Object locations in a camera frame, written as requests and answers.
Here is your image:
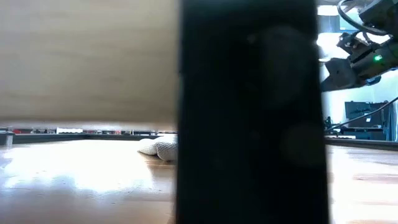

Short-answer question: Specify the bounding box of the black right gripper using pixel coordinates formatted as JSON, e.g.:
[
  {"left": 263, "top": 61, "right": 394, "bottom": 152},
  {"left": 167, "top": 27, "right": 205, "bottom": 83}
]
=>
[{"left": 320, "top": 39, "right": 398, "bottom": 93}]

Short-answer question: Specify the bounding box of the wooden shelf board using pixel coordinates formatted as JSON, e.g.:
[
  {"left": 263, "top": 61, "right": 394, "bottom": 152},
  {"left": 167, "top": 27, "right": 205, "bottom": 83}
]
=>
[{"left": 0, "top": 0, "right": 180, "bottom": 131}]

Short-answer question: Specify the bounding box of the black equipment box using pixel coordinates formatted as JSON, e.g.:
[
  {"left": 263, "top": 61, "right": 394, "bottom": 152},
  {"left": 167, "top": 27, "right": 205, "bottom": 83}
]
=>
[{"left": 344, "top": 101, "right": 393, "bottom": 128}]

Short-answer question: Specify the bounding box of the grey folded cloth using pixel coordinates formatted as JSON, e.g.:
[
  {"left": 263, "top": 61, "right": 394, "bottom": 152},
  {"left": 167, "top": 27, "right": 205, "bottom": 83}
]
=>
[{"left": 137, "top": 133, "right": 178, "bottom": 162}]

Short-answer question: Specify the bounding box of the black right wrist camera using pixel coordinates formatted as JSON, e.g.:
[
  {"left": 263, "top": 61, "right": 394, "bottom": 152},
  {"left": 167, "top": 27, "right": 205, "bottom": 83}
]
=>
[{"left": 337, "top": 32, "right": 371, "bottom": 58}]

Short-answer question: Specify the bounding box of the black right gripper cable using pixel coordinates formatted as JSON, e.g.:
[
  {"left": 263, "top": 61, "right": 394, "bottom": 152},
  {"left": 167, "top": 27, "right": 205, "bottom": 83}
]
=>
[{"left": 337, "top": 0, "right": 389, "bottom": 35}]

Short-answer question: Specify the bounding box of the black shelf post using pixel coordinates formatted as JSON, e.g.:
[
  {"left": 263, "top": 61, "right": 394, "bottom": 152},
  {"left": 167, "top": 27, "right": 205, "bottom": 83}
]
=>
[{"left": 175, "top": 0, "right": 331, "bottom": 224}]

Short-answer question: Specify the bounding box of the black metal table frame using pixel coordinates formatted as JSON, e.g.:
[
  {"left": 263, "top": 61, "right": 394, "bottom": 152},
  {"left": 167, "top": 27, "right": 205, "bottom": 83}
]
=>
[{"left": 0, "top": 131, "right": 398, "bottom": 152}]

